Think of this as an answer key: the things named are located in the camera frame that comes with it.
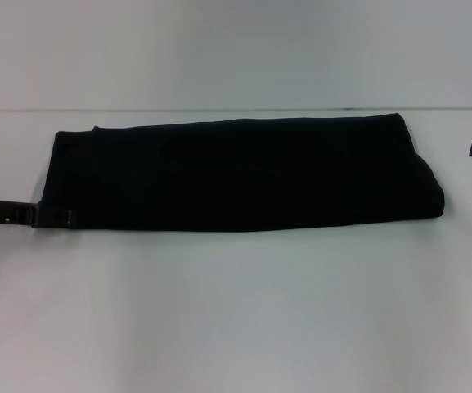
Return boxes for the black shirt with FREE print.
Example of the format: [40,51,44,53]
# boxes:
[38,112,455,234]

